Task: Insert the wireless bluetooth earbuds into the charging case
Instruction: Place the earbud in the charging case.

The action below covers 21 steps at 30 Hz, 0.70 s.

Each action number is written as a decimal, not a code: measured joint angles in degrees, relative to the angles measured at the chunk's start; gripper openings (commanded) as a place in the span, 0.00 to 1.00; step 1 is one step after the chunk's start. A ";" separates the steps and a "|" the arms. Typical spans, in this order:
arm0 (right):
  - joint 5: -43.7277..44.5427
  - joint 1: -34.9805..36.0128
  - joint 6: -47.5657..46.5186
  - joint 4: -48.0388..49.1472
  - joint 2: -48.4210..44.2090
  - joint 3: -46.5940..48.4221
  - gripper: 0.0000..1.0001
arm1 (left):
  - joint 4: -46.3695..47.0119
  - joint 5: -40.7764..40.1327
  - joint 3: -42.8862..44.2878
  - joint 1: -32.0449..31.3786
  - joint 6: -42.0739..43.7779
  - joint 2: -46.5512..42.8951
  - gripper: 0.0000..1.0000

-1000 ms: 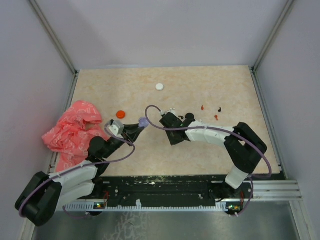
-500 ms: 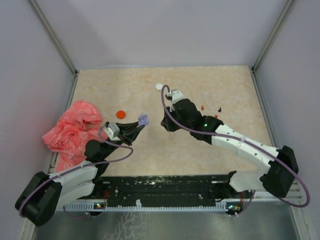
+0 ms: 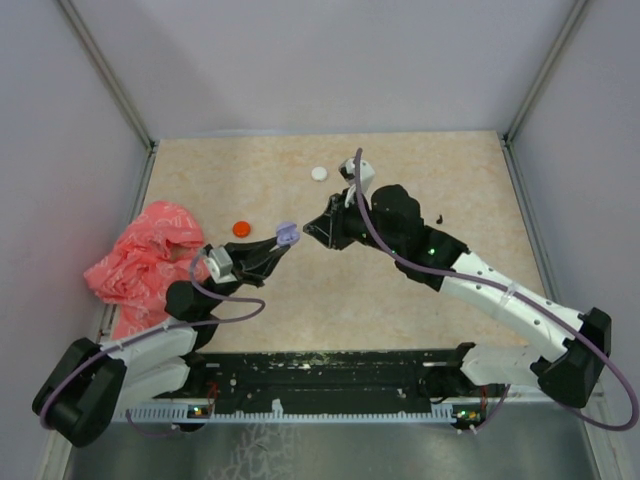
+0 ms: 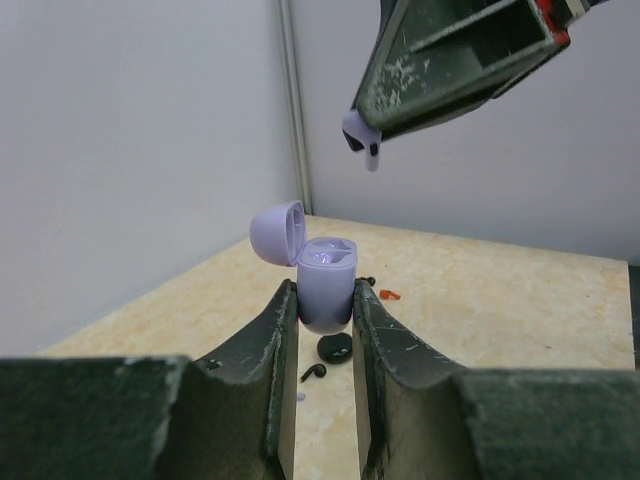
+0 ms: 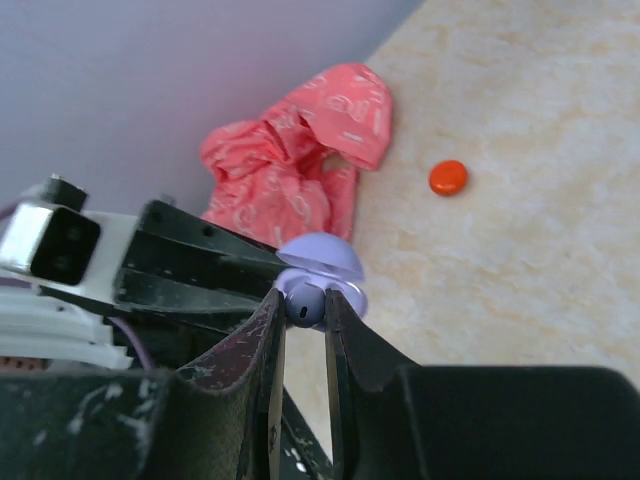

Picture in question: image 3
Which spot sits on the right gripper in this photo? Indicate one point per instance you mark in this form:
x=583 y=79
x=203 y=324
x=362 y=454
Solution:
x=329 y=228

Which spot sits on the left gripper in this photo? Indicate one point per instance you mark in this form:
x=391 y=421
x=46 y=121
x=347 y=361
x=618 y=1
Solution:
x=255 y=261

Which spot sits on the purple charging case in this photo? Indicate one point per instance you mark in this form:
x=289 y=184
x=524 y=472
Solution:
x=287 y=234

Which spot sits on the orange charging case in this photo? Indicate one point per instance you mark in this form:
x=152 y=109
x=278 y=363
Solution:
x=242 y=229

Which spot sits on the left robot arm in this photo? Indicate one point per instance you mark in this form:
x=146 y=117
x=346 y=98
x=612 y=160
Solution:
x=94 y=382

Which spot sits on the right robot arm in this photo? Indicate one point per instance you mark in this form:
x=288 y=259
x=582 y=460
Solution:
x=556 y=358

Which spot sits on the white charging case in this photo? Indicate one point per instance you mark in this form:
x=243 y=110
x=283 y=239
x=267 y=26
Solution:
x=319 y=174

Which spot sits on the pink plastic bag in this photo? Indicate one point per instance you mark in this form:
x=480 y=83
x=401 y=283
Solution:
x=154 y=251

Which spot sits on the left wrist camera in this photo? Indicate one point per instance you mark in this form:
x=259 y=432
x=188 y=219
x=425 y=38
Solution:
x=219 y=264

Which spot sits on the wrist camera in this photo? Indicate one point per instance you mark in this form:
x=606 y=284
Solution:
x=366 y=174
x=219 y=264

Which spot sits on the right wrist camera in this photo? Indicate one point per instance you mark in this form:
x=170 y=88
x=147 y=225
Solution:
x=366 y=174

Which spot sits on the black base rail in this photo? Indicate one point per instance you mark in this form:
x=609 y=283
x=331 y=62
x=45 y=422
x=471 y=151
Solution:
x=332 y=382

